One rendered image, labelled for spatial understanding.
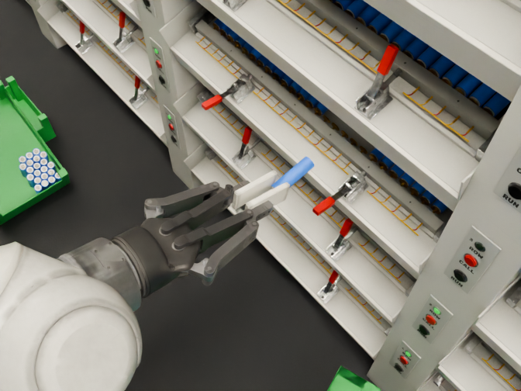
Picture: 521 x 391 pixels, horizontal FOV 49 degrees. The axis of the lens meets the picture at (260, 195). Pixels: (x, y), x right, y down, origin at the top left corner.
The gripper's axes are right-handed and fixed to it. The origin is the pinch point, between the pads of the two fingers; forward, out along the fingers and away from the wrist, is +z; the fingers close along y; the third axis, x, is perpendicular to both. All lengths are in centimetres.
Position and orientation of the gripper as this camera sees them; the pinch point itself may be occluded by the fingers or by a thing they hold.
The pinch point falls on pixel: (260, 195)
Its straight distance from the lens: 74.4
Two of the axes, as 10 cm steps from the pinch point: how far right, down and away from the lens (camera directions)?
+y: -6.5, -6.3, 4.2
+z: 7.4, -4.1, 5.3
